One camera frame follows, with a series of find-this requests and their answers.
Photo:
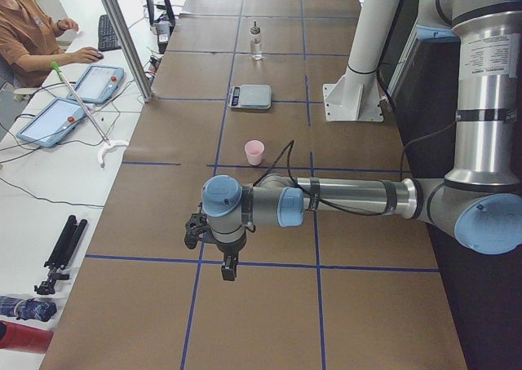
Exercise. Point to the person in brown shirt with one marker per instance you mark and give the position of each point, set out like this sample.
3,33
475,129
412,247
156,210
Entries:
29,42

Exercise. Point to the black folded tripod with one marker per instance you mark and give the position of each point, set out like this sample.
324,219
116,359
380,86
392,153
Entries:
61,255

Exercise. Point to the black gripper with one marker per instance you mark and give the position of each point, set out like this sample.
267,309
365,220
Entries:
228,249

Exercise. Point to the near blue teach pendant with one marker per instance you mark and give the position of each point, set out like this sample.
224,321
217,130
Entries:
52,124

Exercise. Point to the black device white label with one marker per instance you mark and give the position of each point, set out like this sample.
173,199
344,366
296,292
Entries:
163,30

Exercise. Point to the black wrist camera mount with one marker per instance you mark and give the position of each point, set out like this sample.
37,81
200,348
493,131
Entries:
196,229

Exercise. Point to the pink plastic cup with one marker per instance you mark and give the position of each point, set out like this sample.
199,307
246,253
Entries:
254,151

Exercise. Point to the blue teach pendant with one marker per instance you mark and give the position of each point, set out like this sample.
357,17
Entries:
52,124
98,83

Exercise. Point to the far blue teach pendant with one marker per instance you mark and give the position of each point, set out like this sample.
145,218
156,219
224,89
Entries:
98,83

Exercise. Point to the aluminium frame post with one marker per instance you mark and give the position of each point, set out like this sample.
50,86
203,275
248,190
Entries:
132,58

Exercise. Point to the metal grabber stick green handle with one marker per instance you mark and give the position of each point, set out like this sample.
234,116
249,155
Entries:
107,144

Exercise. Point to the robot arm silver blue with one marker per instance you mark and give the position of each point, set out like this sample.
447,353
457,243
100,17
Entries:
475,202

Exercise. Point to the glass sauce bottle metal spout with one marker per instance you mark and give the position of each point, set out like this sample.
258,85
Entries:
255,42

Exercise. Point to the silver digital kitchen scale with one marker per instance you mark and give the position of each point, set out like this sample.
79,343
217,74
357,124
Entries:
249,96

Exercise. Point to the red cylinder bottle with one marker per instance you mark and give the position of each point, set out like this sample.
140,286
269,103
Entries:
23,338

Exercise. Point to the black computer keyboard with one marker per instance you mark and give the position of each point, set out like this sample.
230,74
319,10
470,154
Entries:
107,37

